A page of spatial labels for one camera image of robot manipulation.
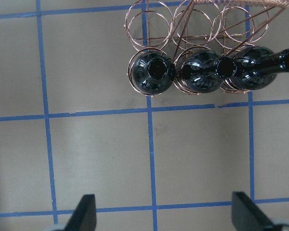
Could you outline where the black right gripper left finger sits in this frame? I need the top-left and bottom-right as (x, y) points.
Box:
(64, 194), (97, 231)

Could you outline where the dark wine bottle middle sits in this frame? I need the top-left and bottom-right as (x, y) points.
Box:
(178, 49), (237, 94)

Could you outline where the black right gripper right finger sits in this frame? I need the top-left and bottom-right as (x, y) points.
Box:
(232, 192), (274, 231)

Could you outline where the copper wire bottle basket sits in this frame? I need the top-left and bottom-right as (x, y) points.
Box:
(124, 0), (289, 95)

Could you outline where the dark wine bottle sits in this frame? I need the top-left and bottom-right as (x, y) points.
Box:
(129, 49), (176, 96)
(178, 49), (237, 94)
(229, 46), (289, 90)

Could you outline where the dark wine bottle right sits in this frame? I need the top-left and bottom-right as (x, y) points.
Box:
(229, 46), (289, 90)

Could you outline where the dark wine bottle left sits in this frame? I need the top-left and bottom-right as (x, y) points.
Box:
(129, 49), (176, 96)

